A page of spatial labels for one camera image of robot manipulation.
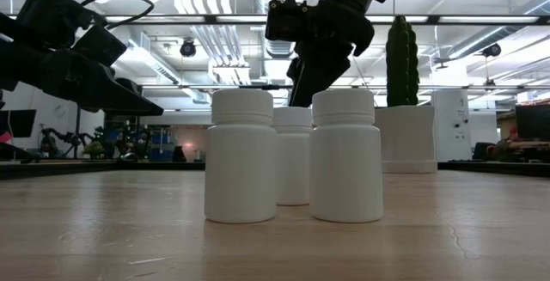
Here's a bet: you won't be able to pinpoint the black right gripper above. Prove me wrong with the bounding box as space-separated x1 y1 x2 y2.
286 0 376 108

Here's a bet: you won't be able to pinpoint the white pill bottle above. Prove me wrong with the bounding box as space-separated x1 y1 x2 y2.
309 89 384 224
204 89 278 224
272 107 314 207

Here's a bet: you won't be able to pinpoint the white faceted plant pot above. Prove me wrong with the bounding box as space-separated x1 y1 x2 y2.
373 105 438 174

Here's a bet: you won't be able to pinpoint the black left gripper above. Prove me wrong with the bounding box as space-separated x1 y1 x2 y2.
0 14 165 117

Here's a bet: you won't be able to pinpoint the blue storage bins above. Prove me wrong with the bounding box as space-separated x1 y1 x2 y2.
148 126 177 162

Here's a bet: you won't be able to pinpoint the person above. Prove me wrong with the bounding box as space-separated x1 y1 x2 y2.
489 126 523 162

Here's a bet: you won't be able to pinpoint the small green potted plant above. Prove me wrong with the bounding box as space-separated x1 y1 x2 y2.
83 141 105 161

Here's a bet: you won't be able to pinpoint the green cactus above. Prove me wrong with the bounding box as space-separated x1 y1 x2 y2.
385 15 420 108

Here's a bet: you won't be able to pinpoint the black computer monitor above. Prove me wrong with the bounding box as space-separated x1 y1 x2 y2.
515 104 550 149
0 108 38 139

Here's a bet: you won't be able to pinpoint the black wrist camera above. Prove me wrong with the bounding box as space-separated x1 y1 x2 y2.
265 0 311 42
70 25 129 68

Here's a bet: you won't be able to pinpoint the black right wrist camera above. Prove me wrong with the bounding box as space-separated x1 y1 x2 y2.
265 0 311 42

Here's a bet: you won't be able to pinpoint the black overhead light beam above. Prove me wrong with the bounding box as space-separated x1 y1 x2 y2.
8 13 550 26

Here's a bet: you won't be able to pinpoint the black ceiling spotlight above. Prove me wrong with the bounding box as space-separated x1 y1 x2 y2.
480 42 503 59
179 38 198 58

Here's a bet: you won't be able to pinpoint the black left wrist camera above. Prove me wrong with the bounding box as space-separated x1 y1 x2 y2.
70 25 129 68

